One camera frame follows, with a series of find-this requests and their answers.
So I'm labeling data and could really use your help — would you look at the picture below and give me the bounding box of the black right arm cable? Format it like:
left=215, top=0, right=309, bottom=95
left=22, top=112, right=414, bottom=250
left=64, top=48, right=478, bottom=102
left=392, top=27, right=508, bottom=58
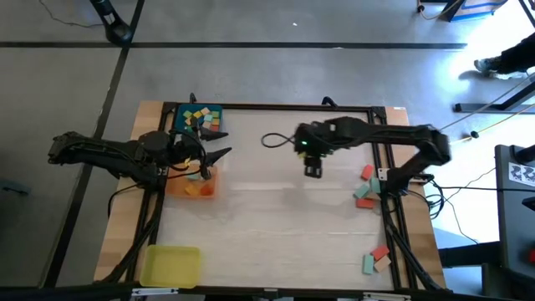
left=261, top=132, right=296, bottom=149

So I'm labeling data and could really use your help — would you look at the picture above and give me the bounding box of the black floor cable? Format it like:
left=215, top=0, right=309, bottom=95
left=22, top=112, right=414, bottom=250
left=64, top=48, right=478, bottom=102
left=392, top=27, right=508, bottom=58
left=432, top=185, right=535, bottom=193

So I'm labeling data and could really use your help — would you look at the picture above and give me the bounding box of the yellow plastic bin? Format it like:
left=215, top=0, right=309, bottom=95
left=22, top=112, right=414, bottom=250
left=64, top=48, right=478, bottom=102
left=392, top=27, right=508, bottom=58
left=139, top=244, right=202, bottom=289

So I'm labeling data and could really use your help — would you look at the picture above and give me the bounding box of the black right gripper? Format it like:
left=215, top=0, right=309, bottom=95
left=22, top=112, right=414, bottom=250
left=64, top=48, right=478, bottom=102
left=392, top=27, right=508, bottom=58
left=303, top=155, right=325, bottom=179

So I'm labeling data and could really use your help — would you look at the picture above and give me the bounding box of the orange plastic bin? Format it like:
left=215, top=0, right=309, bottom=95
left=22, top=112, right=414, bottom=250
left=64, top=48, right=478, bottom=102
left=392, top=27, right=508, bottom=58
left=165, top=165, right=220, bottom=201

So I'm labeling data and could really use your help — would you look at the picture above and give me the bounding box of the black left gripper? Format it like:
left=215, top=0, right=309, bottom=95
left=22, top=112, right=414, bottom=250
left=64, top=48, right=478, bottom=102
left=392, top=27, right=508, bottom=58
left=172, top=127, right=233, bottom=181

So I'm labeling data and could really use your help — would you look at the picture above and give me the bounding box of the black table frame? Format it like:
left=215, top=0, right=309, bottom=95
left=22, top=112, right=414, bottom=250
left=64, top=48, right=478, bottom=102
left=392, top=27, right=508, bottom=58
left=99, top=99, right=448, bottom=293

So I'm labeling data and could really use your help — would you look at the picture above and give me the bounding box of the blue plastic bin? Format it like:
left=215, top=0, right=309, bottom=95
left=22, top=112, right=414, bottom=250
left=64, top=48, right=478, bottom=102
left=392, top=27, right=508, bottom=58
left=175, top=103, right=224, bottom=138

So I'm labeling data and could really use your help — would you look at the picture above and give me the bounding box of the person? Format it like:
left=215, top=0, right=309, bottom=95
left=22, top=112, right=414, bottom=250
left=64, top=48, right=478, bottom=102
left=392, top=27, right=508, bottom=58
left=473, top=32, right=535, bottom=81

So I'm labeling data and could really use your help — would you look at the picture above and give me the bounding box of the beige hanging rope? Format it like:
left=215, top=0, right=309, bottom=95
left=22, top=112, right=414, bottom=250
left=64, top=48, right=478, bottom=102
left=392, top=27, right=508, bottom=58
left=442, top=71, right=535, bottom=130

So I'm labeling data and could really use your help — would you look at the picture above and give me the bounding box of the black operator desk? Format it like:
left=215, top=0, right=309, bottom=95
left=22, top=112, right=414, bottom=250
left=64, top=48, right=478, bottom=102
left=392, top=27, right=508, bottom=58
left=438, top=144, right=535, bottom=301

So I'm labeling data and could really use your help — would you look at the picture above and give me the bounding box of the black standing desk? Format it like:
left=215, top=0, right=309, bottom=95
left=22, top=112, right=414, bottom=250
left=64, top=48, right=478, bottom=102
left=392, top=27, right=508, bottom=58
left=454, top=79, right=535, bottom=113

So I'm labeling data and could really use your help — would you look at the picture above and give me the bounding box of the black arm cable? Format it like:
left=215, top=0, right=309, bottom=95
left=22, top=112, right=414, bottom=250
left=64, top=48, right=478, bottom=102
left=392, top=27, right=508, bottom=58
left=261, top=132, right=296, bottom=149
left=166, top=128, right=210, bottom=181

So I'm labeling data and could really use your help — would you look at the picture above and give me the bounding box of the yellow hanging cable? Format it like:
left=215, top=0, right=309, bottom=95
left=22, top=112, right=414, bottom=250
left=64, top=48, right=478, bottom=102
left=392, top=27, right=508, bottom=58
left=459, top=103, right=535, bottom=142

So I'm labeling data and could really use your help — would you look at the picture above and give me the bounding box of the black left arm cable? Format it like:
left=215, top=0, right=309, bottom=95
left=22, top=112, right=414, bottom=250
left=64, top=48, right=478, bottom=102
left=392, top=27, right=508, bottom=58
left=166, top=128, right=210, bottom=181

